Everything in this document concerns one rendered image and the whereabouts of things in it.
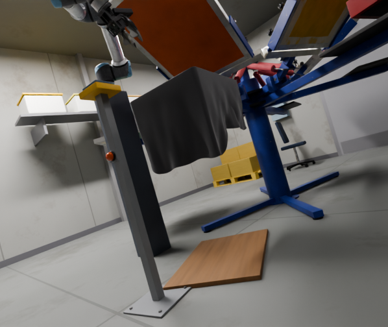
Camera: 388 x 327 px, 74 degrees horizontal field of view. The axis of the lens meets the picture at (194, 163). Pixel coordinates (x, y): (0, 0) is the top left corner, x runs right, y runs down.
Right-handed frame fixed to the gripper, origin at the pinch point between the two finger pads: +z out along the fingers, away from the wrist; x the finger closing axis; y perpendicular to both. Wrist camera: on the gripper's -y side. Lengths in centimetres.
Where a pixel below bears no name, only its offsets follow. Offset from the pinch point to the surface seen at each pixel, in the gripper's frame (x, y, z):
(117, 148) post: -3, 53, 22
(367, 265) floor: 67, 67, 100
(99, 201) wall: -310, -35, 129
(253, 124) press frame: -18, -67, 116
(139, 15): -10.8, -29.5, -8.2
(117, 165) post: -4, 59, 27
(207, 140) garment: 20, 34, 48
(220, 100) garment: 22, 8, 45
